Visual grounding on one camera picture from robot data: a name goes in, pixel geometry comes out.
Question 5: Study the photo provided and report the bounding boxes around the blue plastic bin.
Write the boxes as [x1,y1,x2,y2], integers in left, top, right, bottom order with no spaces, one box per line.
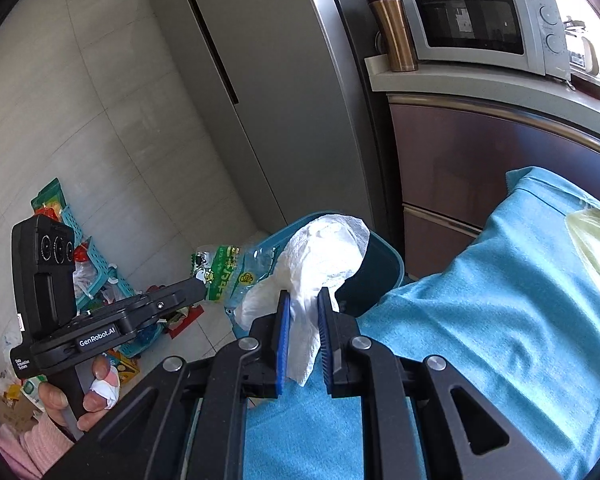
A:
[225,211,406,342]

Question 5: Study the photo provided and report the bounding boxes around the white paper tissue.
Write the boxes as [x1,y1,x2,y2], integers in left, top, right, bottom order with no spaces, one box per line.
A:
[234,214,371,387]

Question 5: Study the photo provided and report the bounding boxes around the person's left forearm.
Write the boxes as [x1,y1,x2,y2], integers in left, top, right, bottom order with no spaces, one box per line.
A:
[0,410,77,480]

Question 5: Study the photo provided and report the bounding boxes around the colourful small carton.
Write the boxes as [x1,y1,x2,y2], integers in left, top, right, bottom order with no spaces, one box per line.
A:
[105,350,141,386]

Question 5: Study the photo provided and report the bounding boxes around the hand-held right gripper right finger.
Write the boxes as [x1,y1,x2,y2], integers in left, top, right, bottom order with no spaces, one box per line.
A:
[317,287,566,480]

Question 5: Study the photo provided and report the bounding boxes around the grey refrigerator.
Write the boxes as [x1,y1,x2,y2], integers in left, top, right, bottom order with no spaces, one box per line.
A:
[144,0,396,241]

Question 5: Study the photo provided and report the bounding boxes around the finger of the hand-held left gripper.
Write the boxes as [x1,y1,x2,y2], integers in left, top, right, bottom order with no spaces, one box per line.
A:
[130,279,209,328]

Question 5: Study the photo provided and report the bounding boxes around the white microwave oven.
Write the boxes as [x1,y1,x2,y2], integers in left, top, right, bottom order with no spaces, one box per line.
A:
[396,0,572,81]

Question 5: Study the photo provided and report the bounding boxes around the copper thermos tumbler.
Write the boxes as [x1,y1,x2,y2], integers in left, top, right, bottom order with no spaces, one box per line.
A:
[366,0,420,73]

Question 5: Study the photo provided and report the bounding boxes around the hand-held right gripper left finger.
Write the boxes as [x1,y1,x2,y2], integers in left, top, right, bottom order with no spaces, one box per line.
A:
[42,290,293,480]

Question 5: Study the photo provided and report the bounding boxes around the glass electric kettle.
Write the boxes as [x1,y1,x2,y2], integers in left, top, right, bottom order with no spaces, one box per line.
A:
[562,17,600,79]

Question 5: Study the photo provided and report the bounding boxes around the red packaging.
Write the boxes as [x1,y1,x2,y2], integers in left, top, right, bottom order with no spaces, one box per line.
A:
[164,305,206,339]

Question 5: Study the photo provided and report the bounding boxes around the person's left hand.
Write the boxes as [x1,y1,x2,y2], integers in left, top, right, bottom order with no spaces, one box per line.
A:
[39,355,122,442]

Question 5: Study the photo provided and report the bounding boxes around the blue floral tablecloth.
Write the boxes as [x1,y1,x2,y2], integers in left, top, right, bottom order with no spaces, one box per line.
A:
[242,166,600,480]

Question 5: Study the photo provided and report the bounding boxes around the white kitchen countertop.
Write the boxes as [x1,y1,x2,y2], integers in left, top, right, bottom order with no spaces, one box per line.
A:
[364,55,600,161]

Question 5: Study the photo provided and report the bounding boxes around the dark red food container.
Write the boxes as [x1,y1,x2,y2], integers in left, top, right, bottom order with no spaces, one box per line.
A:
[570,71,600,101]

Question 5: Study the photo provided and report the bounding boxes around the cardboard box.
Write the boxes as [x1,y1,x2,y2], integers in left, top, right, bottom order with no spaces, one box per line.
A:
[0,364,47,432]

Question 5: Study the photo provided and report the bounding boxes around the green snack packet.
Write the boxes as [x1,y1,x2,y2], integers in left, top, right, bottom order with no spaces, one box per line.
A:
[191,242,282,309]

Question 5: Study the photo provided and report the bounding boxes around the brown base cabinets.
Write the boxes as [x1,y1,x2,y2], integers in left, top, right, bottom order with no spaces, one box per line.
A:
[386,92,600,281]

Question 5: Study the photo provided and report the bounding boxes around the turquoise plastic rack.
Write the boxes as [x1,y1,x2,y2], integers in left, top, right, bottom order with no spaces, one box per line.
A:
[30,177,164,361]

